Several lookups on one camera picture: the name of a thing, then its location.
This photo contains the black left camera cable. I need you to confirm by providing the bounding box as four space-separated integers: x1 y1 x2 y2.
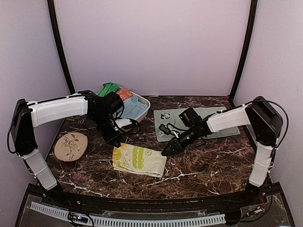
111 104 141 136

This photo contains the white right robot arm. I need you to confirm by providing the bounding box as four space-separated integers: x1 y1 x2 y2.
161 96 283 205

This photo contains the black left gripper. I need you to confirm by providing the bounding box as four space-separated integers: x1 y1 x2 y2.
90 112 122 147

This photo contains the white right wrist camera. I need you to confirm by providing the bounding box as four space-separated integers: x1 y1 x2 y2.
158 123 180 138

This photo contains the round painted ceramic plate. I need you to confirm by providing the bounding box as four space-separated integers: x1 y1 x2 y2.
54 132 88 162

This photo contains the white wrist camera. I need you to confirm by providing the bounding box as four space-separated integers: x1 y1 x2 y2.
158 123 180 138
115 119 132 131

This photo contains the black front table rail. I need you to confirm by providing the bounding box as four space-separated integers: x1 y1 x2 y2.
26 183 282 213

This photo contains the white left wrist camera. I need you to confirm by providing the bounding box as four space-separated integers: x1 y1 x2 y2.
115 119 132 131

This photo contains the black corner post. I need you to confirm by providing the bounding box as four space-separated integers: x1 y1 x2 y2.
47 0 76 94
229 0 258 102

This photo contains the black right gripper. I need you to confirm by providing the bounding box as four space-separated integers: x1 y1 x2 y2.
162 126 199 155

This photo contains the green rolled towel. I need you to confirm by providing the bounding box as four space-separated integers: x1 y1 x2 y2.
97 82 119 97

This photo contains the light blue rolled towel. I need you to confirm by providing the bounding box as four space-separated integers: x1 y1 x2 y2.
116 96 148 120

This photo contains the grey slotted cable duct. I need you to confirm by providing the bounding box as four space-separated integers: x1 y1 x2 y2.
29 202 226 227

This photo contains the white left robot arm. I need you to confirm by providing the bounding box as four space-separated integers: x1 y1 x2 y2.
7 90 124 206

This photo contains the orange rolled towel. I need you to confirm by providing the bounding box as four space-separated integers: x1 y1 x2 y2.
116 88 133 101

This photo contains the black right corner post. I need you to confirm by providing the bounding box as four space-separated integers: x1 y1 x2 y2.
229 0 258 102

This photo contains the black left corner post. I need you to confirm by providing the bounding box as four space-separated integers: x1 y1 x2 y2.
47 0 76 94

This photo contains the mint green panda towel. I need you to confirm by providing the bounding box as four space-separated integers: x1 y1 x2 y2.
153 106 240 142

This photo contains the yellow green patterned towel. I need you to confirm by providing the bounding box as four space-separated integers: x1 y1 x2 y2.
112 143 167 178

